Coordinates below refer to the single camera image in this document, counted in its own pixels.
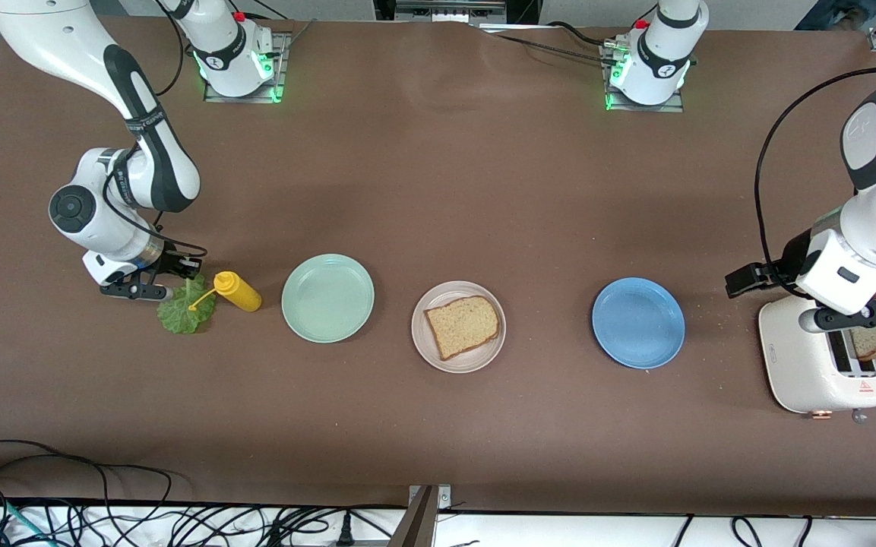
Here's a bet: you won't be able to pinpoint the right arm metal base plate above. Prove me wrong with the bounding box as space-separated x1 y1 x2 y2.
204 30 292 104

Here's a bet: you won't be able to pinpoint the tangled black cables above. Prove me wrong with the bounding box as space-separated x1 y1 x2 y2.
0 498 408 547

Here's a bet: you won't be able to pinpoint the brown bread slice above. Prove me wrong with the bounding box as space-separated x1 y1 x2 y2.
850 323 876 362
424 296 501 361

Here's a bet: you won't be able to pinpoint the blue plate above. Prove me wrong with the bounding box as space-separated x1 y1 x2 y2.
592 277 686 370

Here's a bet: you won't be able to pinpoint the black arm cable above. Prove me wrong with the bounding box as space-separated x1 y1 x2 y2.
754 67 876 297
102 0 208 255

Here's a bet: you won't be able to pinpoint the small metal bracket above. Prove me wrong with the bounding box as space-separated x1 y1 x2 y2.
407 485 452 511

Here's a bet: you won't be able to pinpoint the mint green plate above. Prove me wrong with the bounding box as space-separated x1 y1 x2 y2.
281 254 375 344

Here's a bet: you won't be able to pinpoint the white toaster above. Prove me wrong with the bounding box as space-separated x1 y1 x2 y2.
758 292 876 423

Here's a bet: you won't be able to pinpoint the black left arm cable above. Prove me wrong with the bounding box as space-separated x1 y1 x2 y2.
754 67 876 297

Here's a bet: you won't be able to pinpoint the yellow mustard squeeze bottle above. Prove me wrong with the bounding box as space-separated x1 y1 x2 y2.
188 271 263 313

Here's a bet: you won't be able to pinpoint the grey metal post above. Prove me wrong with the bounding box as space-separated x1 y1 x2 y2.
388 485 438 547

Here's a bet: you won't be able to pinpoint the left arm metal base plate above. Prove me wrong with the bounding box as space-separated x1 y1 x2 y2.
599 42 685 113

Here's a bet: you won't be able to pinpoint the beige plate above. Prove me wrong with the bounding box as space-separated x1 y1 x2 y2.
411 281 507 374

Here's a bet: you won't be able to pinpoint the green lettuce leaf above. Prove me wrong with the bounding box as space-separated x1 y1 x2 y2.
157 273 218 335

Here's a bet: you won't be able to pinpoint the looped black cable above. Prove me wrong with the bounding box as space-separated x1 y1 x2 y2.
0 439 174 506

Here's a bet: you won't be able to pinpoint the black braided cable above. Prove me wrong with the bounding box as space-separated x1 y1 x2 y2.
481 21 622 68

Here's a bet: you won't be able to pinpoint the grey metal device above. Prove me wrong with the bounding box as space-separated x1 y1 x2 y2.
394 0 508 24

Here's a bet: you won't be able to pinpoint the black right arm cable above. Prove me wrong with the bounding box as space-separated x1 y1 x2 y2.
102 0 208 255

